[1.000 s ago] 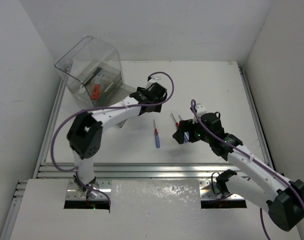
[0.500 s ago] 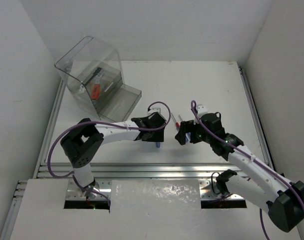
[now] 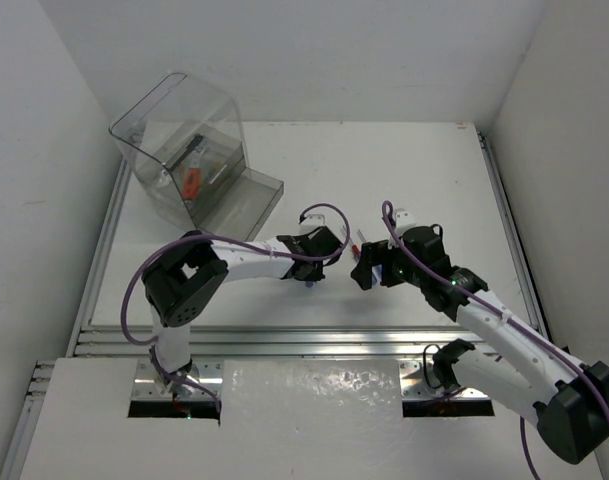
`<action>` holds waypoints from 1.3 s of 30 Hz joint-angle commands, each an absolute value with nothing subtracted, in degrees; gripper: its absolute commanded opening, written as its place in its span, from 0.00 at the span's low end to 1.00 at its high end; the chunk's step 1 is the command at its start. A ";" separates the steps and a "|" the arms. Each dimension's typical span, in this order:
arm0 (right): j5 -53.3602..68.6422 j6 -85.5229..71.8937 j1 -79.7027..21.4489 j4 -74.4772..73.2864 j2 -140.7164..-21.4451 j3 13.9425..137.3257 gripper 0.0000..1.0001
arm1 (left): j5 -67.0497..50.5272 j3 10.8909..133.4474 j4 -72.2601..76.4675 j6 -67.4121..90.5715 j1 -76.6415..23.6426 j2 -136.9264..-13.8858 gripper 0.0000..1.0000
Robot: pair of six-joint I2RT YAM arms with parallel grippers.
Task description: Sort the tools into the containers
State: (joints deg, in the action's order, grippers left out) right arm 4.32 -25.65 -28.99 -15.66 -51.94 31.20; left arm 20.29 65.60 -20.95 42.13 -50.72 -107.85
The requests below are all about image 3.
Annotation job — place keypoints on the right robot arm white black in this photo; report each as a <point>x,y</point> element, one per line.
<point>565,399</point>

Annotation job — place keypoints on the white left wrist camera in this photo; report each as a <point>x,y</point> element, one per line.
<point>310,222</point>

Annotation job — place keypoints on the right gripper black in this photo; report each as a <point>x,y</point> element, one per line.
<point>372,253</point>

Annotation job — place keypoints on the aluminium frame rail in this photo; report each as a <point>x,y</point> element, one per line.
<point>315,380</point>

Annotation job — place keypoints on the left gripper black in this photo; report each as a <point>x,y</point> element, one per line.
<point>327,245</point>

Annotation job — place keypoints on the black handled adjustable wrench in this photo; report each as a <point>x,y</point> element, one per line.
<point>195,146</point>

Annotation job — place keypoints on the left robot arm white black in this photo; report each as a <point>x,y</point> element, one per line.
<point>183,280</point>

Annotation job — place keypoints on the clear plastic drawer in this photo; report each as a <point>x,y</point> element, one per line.
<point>245,204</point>

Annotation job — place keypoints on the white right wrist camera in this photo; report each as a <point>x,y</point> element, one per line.
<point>403,219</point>

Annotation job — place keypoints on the clear stacked plastic container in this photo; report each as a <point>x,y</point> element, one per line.
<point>184,160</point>

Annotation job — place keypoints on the red handled adjustable wrench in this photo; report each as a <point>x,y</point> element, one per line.
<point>192,182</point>

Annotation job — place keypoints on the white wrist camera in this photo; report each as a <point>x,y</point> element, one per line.
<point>310,222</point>
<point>403,219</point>

